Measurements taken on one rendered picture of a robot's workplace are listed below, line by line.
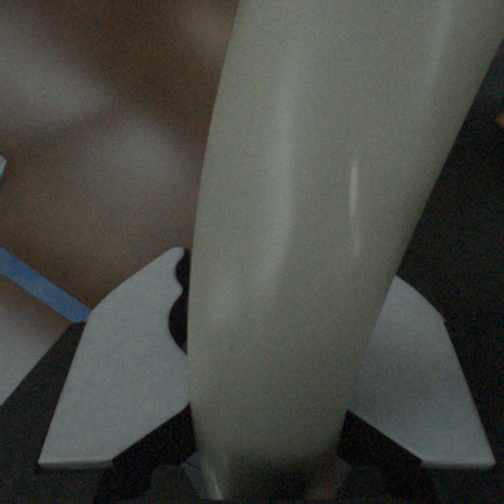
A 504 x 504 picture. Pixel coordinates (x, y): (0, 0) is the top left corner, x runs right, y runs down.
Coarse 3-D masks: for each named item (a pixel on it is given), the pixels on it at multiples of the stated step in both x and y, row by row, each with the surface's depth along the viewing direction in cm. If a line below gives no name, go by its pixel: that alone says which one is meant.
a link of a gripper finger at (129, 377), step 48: (144, 288) 10; (96, 336) 9; (144, 336) 9; (96, 384) 7; (144, 384) 7; (48, 432) 6; (96, 432) 6; (144, 432) 6; (192, 432) 7; (144, 480) 7
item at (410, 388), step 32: (384, 320) 9; (416, 320) 9; (384, 352) 8; (416, 352) 8; (448, 352) 8; (384, 384) 7; (416, 384) 7; (448, 384) 7; (352, 416) 7; (384, 416) 7; (416, 416) 7; (448, 416) 7; (352, 448) 7; (384, 448) 6; (416, 448) 6; (448, 448) 6; (480, 448) 6; (384, 480) 7
